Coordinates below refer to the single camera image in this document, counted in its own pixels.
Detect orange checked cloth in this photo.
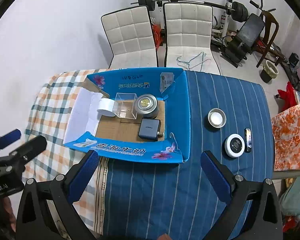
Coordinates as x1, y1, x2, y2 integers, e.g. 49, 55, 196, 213
22, 70, 108, 234

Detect clear acrylic box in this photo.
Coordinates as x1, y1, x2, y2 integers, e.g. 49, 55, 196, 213
114, 93, 138, 120

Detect right white padded chair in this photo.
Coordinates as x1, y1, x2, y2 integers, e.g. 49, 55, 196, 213
164, 2, 221, 75

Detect blue cardboard box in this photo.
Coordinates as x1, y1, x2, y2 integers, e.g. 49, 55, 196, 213
63, 67, 191, 164

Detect white round black-top case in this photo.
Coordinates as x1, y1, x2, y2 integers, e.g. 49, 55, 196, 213
224, 134, 245, 158

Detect blue striped cloth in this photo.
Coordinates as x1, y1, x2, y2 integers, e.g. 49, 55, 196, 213
103, 72, 274, 239

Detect red cloth on floor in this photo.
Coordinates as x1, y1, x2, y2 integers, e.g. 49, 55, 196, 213
275, 81, 298, 112

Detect white round jar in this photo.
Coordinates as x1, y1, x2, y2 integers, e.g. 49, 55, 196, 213
97, 98, 116, 117

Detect grey round tin with lens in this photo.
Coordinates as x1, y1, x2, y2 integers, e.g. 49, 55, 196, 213
134, 94, 159, 119

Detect dark waste bin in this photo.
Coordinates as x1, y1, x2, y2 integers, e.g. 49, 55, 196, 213
260, 60, 279, 83

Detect black weight bench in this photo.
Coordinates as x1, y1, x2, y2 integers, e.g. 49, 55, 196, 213
222, 14, 265, 68

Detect teal plastic bag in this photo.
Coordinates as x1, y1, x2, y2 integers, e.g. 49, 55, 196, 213
279, 177, 300, 222

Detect dark grey charger block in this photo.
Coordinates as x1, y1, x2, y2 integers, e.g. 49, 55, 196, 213
138, 118, 164, 141

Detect small silver round tin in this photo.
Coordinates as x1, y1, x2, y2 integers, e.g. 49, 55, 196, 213
207, 108, 226, 129

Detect white padded chair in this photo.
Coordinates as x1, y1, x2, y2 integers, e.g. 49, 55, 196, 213
164, 2, 221, 75
101, 5, 158, 69

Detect left white padded chair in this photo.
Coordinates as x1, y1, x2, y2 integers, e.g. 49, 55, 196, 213
101, 5, 158, 69

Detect wire clothes hangers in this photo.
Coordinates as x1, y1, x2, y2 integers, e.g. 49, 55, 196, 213
176, 51, 212, 72

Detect barbell with black plates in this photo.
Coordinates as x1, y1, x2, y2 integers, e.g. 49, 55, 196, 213
129, 0, 249, 23

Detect brown wooden chair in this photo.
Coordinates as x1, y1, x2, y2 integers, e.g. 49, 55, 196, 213
256, 10, 279, 68

